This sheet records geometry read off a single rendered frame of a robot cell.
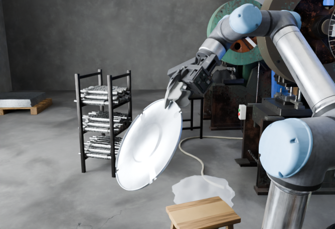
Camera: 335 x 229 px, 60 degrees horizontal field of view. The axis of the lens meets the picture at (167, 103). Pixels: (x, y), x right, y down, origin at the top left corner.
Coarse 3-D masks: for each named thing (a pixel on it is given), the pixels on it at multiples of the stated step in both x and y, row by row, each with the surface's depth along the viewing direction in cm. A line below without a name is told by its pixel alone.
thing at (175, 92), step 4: (176, 84) 86; (180, 84) 86; (172, 88) 86; (176, 88) 86; (180, 88) 85; (168, 92) 85; (172, 92) 86; (176, 92) 84; (180, 92) 83; (168, 96) 85; (172, 96) 84; (176, 96) 83; (168, 100) 86; (164, 104) 86; (168, 104) 86; (164, 108) 86
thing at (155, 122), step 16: (144, 112) 96; (160, 112) 89; (128, 128) 98; (144, 128) 90; (160, 128) 83; (176, 128) 78; (128, 144) 93; (144, 144) 85; (160, 144) 80; (176, 144) 74; (128, 160) 88; (144, 160) 81; (160, 160) 76; (128, 176) 84; (144, 176) 78
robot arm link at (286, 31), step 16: (272, 16) 82; (288, 16) 83; (272, 32) 83; (288, 32) 79; (288, 48) 78; (304, 48) 76; (288, 64) 78; (304, 64) 74; (320, 64) 73; (304, 80) 73; (320, 80) 70; (304, 96) 74; (320, 96) 69; (320, 112) 67
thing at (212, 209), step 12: (180, 204) 166; (192, 204) 166; (204, 204) 166; (216, 204) 165; (180, 216) 154; (192, 216) 154; (204, 216) 154; (216, 216) 154; (228, 216) 154; (180, 228) 145; (192, 228) 145; (204, 228) 146; (216, 228) 149; (228, 228) 155
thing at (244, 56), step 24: (240, 0) 356; (216, 24) 359; (240, 48) 376; (240, 72) 434; (264, 72) 399; (216, 96) 401; (240, 96) 405; (264, 96) 408; (216, 120) 409; (240, 120) 413
